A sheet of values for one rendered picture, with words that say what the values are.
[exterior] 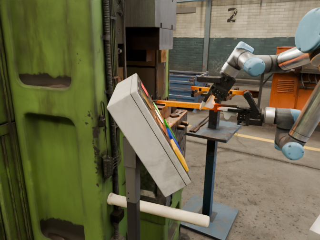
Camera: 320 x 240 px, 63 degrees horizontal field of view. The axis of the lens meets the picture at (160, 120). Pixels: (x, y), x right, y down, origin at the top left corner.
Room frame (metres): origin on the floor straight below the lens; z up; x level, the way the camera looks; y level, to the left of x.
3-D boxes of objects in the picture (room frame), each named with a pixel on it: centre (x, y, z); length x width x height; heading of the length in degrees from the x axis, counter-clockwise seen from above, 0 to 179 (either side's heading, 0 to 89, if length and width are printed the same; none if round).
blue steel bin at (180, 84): (5.44, -0.32, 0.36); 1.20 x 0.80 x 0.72; 65
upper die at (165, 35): (1.37, 0.17, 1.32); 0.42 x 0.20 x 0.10; 70
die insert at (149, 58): (1.41, 0.20, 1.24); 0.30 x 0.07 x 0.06; 70
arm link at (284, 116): (1.13, -0.58, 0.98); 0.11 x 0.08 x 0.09; 70
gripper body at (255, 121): (1.18, -0.43, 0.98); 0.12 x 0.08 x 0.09; 70
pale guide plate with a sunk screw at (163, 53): (1.64, -0.01, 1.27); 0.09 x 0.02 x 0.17; 160
